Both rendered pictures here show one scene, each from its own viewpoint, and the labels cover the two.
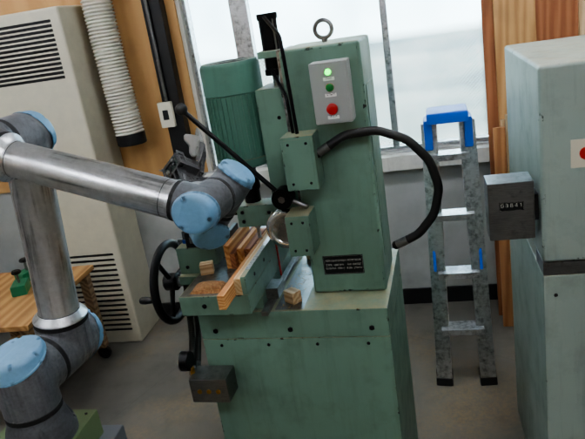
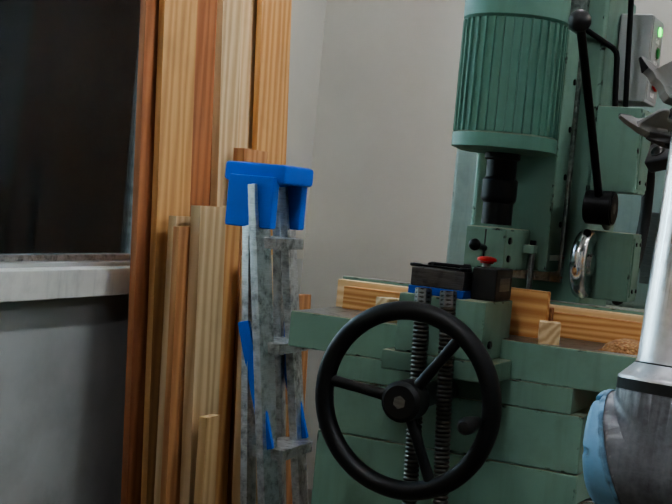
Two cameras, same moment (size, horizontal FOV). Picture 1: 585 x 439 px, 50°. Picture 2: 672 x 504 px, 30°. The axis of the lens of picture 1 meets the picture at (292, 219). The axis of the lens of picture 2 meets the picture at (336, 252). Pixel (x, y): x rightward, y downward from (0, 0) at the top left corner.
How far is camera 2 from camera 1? 294 cm
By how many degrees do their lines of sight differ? 81
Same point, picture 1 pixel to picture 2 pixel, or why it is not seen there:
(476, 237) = (298, 383)
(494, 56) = (150, 111)
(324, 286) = not seen: hidden behind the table
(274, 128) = (569, 97)
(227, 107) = (562, 43)
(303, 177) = (643, 173)
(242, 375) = not seen: outside the picture
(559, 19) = (201, 80)
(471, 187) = (294, 299)
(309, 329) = not seen: hidden behind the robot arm
